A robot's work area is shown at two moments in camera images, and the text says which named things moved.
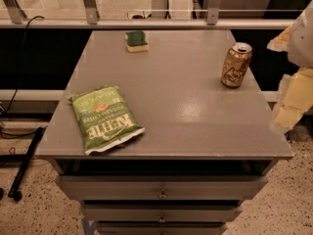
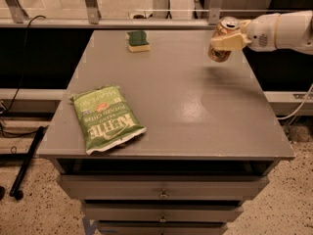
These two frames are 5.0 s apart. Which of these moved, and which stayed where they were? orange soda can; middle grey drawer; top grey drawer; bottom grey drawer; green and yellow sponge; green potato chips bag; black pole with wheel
Moved: orange soda can
Stayed: bottom grey drawer; middle grey drawer; black pole with wheel; top grey drawer; green and yellow sponge; green potato chips bag
